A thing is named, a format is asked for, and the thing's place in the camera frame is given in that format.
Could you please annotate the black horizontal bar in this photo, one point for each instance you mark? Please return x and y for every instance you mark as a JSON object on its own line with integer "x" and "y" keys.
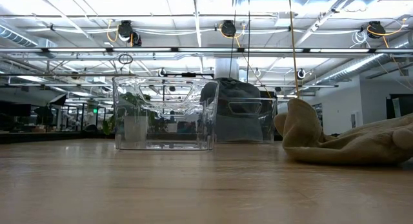
{"x": 188, "y": 74}

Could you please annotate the clear plastic bin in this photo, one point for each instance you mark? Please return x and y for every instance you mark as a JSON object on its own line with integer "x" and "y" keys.
{"x": 269, "y": 120}
{"x": 164, "y": 120}

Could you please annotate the white column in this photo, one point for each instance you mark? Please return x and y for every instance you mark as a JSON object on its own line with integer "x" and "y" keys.
{"x": 226, "y": 67}

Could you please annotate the long ceiling light strip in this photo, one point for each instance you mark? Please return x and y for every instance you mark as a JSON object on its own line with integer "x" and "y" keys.
{"x": 206, "y": 50}

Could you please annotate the black monitor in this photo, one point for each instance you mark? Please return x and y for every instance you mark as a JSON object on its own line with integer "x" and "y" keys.
{"x": 14, "y": 109}
{"x": 268, "y": 94}

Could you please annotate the potted plant white pot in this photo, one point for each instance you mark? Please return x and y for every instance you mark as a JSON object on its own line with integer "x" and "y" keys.
{"x": 134, "y": 128}

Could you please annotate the dark door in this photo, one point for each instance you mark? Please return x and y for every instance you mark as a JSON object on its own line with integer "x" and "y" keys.
{"x": 406, "y": 104}

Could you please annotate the silver ventilation duct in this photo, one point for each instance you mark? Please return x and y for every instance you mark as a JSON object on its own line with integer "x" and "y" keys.
{"x": 16, "y": 36}
{"x": 355, "y": 67}

